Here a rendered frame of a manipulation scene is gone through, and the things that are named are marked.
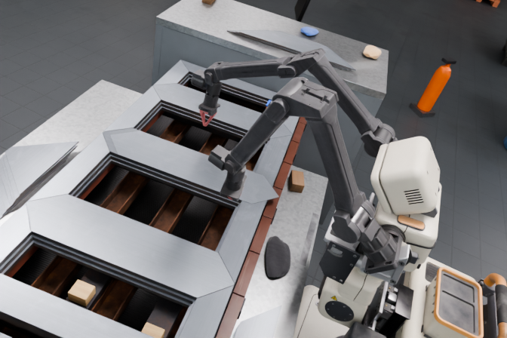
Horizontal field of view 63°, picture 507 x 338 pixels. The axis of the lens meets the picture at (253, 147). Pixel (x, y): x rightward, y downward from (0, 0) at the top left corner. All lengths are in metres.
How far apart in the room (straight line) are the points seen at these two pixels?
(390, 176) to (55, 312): 0.98
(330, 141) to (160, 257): 0.71
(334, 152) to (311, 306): 1.26
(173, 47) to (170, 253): 1.36
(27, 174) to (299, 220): 1.11
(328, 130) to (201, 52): 1.54
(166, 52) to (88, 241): 1.35
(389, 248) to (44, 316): 0.93
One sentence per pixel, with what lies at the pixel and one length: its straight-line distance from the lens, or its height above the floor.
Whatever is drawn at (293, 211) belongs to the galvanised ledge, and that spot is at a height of 0.68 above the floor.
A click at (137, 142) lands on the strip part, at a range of 1.77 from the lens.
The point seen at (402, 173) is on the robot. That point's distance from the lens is 1.16.
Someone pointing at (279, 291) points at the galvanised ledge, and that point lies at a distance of 1.61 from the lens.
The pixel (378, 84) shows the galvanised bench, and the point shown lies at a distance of 2.32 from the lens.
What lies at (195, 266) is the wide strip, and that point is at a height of 0.86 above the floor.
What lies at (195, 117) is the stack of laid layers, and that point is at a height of 0.84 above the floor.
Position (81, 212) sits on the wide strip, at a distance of 1.51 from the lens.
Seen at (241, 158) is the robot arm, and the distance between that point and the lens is 1.21.
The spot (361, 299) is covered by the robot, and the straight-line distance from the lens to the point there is 1.52.
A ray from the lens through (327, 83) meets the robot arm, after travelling 1.41.
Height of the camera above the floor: 2.00
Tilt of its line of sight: 38 degrees down
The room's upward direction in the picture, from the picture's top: 16 degrees clockwise
